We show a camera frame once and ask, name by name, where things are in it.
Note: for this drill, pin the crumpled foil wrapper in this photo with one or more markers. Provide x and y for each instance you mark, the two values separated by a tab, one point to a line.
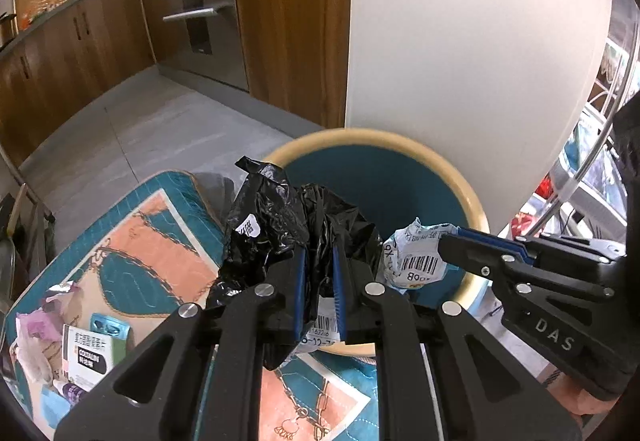
60	293

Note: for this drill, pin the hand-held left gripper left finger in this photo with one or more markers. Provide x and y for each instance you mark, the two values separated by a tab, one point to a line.
300	301

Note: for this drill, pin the small purple label bottle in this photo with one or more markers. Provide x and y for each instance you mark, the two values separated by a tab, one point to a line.
70	392

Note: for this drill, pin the teal foil packet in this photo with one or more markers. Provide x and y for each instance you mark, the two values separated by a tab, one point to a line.
107	323

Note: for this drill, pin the blue face mask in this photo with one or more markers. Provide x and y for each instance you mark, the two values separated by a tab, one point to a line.
52	408

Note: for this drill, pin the white crumpled plastic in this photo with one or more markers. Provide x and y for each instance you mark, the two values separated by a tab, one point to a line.
32	361

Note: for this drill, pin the teal bin with yellow rim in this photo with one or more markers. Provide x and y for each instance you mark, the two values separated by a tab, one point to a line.
380	186

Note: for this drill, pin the green and white box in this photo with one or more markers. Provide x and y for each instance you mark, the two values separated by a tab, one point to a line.
90	353

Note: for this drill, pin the teal printed quilted blanket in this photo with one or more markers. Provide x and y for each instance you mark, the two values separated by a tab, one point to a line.
140	251

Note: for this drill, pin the barcode label paper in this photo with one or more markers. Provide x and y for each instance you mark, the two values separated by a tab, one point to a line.
415	261

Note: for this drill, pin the wooden oven cabinet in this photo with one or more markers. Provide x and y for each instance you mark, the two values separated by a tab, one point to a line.
295	21

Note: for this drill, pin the person's right hand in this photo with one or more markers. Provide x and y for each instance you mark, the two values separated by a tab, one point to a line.
575	396

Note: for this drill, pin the stainless steel oven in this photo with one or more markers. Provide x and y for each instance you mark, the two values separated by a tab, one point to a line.
205	21

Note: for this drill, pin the black plastic bag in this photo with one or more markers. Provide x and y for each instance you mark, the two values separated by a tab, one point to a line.
270	226

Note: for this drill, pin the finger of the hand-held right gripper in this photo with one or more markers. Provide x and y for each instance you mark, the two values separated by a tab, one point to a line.
492	239
470	253

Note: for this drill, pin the wooden base cabinet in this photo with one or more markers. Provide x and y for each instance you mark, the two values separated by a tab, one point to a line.
75	56

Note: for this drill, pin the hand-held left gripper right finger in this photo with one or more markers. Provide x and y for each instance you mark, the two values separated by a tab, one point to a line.
340	301

